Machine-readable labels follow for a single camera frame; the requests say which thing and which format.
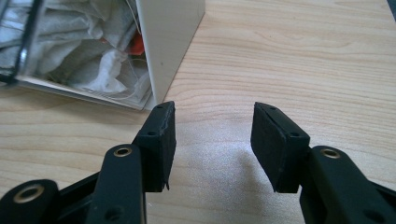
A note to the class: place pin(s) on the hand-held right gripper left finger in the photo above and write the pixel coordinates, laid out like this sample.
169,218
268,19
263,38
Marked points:
157,155

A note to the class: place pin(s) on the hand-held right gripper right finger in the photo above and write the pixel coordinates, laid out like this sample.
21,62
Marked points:
277,149

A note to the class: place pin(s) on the white box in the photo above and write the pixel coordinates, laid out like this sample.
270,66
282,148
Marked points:
171,37

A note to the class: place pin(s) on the orange tea bag tag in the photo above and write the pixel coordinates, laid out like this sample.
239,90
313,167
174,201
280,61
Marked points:
137,46

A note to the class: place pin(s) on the black shiny bar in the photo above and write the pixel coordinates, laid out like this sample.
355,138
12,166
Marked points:
29,37

